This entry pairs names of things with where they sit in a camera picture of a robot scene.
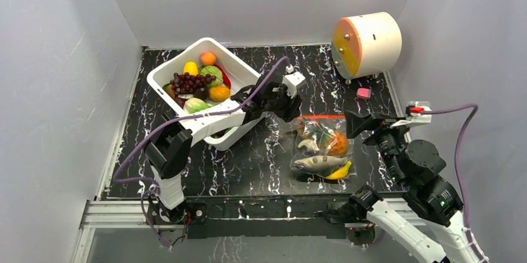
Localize green toy cabbage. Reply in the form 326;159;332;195
198;65;224;88

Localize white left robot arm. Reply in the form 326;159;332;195
144;75;306;223

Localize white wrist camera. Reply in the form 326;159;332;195
282;65;306;98
390;101;432;129

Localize yellow toy lemon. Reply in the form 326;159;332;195
183;62;199;76

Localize orange toy fruit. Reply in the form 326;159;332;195
199;52;217;67

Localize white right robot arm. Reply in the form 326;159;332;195
322;102;489;262

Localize grey toy fish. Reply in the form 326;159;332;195
291;155;351;176

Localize yellow toy banana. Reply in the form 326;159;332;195
323;161;352;180

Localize orange toy pineapple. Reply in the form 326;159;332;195
301;121;350;157

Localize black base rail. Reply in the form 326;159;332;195
147;193;385;248

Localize white plastic bin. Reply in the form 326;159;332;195
147;37;268;151

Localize orange toy mango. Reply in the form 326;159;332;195
209;86;231;103

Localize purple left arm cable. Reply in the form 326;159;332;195
112;55;291;249

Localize red toy grapes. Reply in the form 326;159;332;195
166;73;219;95

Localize clear zip top bag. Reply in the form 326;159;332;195
290;115;354;181

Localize white cylinder drum toy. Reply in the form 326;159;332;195
331;12;402;81

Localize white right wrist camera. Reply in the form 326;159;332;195
390;101;432;129

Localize red toy chili pepper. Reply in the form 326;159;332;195
214;65;232;89

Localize pink eraser block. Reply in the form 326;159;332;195
356;88;371;100

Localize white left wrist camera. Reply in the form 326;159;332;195
282;65;306;98

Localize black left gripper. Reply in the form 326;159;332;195
262;83;301;122

